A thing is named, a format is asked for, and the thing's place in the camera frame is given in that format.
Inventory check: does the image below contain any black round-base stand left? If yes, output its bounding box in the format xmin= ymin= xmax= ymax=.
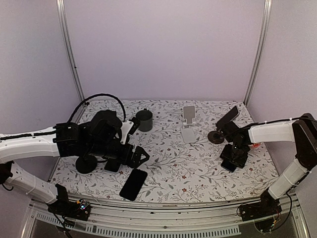
xmin=75 ymin=155 xmax=98 ymax=174

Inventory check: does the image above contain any aluminium frame post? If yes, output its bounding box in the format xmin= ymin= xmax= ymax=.
xmin=56 ymin=0 xmax=85 ymax=101
xmin=243 ymin=0 xmax=272 ymax=107

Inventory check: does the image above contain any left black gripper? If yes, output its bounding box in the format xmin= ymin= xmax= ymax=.
xmin=86 ymin=139 xmax=150 ymax=169

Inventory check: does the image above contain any front aluminium rail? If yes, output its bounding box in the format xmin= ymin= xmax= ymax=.
xmin=21 ymin=193 xmax=313 ymax=238

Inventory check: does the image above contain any white folding phone stand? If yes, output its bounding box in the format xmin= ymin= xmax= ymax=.
xmin=181 ymin=105 xmax=196 ymax=144

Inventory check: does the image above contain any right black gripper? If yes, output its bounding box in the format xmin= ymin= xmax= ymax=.
xmin=219 ymin=143 xmax=247 ymax=169

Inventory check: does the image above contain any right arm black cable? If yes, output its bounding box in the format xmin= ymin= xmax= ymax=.
xmin=247 ymin=116 xmax=317 ymax=127

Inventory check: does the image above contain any phone with white case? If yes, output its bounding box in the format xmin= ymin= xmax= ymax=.
xmin=104 ymin=159 xmax=121 ymax=173

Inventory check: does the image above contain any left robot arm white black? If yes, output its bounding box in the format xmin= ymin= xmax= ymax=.
xmin=0 ymin=110 xmax=150 ymax=215

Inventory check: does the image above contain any orange patterned white bowl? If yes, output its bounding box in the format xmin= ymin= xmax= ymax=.
xmin=249 ymin=143 xmax=261 ymax=149

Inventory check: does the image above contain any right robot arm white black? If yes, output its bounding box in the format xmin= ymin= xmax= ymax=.
xmin=220 ymin=113 xmax=317 ymax=216

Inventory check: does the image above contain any dark grey mug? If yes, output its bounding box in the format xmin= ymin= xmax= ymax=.
xmin=136 ymin=109 xmax=153 ymax=132

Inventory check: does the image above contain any right aluminium frame post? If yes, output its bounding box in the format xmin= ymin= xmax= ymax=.
xmin=243 ymin=0 xmax=272 ymax=107

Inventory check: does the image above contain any phone with blue case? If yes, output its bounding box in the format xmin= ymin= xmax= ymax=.
xmin=221 ymin=160 xmax=237 ymax=173

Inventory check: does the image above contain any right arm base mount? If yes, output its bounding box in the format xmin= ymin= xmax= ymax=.
xmin=237 ymin=190 xmax=282 ymax=221

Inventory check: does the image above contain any left aluminium frame post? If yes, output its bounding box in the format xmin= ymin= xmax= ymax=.
xmin=56 ymin=0 xmax=85 ymax=101

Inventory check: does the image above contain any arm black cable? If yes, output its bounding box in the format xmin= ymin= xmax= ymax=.
xmin=68 ymin=93 xmax=127 ymax=123
xmin=247 ymin=116 xmax=317 ymax=127

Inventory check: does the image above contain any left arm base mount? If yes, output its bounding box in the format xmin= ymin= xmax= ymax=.
xmin=48 ymin=184 xmax=91 ymax=221

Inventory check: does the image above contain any black phone front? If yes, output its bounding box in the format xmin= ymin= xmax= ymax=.
xmin=119 ymin=169 xmax=148 ymax=201

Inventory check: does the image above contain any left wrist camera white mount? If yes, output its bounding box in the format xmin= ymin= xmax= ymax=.
xmin=120 ymin=117 xmax=140 ymax=144

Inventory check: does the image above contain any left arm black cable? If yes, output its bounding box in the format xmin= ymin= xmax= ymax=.
xmin=68 ymin=93 xmax=127 ymax=123

